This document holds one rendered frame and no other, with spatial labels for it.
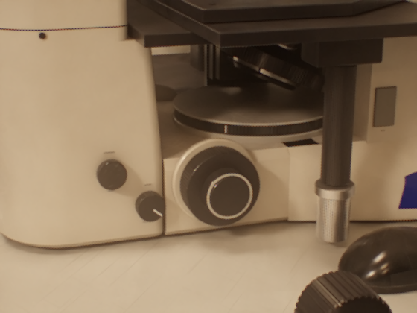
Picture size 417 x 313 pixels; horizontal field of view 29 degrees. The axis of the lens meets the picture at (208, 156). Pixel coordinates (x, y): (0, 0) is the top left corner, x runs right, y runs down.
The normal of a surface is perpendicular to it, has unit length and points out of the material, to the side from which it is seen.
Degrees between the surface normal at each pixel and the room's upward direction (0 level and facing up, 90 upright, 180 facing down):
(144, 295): 0
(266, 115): 0
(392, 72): 90
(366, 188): 81
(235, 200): 90
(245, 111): 0
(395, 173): 48
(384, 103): 90
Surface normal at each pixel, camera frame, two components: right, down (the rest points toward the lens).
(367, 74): -0.95, 0.10
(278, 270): 0.00, -0.95
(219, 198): 0.30, 0.30
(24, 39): -0.08, 0.31
